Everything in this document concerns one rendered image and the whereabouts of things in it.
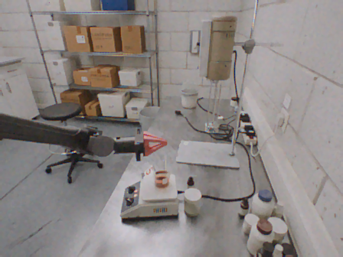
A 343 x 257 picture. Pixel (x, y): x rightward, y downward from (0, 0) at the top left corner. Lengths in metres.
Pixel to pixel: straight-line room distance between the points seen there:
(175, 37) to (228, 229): 2.53
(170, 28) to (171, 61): 0.40
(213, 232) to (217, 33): 0.69
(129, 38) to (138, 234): 2.30
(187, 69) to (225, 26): 2.18
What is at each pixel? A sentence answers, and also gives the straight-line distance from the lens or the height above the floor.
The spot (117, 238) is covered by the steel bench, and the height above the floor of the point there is 0.75.
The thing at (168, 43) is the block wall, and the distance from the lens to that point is 2.97.
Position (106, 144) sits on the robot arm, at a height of 1.07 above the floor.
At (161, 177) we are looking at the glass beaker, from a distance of 0.70.
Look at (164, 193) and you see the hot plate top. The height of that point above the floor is 0.84.
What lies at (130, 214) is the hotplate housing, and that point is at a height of 0.78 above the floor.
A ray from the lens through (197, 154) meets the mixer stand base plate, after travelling 1.05.
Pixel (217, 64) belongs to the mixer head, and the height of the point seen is 1.20.
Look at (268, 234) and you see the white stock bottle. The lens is 0.67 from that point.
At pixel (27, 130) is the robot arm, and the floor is 1.16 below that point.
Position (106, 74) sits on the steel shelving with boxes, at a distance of 2.85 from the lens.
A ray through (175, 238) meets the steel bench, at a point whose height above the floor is 0.75.
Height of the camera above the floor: 1.36
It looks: 29 degrees down
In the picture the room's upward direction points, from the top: straight up
